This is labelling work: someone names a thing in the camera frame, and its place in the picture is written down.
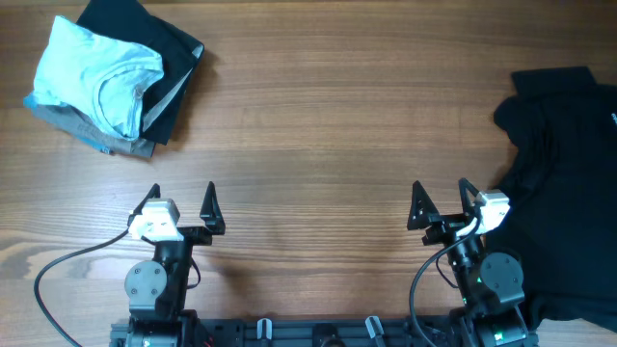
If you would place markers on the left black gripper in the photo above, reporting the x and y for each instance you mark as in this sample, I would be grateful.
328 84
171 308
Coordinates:
209 216

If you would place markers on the black folded garment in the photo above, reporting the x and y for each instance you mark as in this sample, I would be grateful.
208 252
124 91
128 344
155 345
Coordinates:
128 20

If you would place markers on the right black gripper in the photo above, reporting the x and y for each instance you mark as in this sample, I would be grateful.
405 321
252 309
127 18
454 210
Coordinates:
442 226

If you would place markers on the black polo shirt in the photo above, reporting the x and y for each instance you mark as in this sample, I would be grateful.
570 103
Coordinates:
562 192

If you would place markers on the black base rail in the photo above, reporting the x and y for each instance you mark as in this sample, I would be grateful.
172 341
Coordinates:
332 332

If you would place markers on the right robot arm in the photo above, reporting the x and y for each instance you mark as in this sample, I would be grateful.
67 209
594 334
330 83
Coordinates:
490 283

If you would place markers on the light blue folded t-shirt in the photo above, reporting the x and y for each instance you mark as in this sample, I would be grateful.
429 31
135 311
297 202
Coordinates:
103 78

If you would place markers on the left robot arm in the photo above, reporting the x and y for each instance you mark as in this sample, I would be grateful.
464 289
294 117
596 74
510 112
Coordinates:
157 288

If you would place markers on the grey folded garment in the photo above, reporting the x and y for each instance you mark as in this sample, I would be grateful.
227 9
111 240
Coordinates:
80 126

